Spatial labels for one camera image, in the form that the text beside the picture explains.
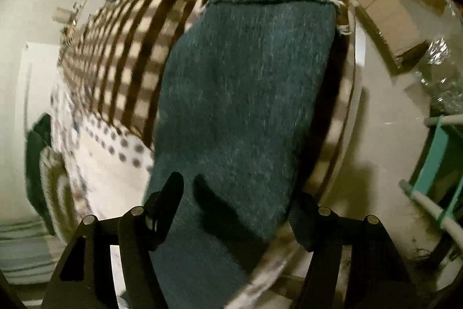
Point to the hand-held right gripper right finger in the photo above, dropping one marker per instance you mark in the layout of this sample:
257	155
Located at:
302	218

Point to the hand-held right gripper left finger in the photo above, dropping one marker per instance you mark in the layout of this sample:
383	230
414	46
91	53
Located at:
173	194

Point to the teal pants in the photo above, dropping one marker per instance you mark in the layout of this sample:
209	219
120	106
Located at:
246	106

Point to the white dotted bedsheet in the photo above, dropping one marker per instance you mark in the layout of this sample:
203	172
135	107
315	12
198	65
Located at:
94	164

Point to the green striped cloth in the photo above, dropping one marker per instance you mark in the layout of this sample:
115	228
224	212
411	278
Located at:
39	164

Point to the brown checkered blanket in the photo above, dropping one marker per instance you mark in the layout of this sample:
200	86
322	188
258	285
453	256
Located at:
137	52

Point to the striped floor mat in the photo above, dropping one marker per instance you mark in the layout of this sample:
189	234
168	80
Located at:
21	251

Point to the crumpled clear plastic wrap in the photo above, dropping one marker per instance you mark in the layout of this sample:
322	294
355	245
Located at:
439	55

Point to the open cardboard box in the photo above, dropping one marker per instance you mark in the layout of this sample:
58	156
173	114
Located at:
390	1

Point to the teal metal frame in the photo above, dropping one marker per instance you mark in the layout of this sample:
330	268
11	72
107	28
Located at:
439	167

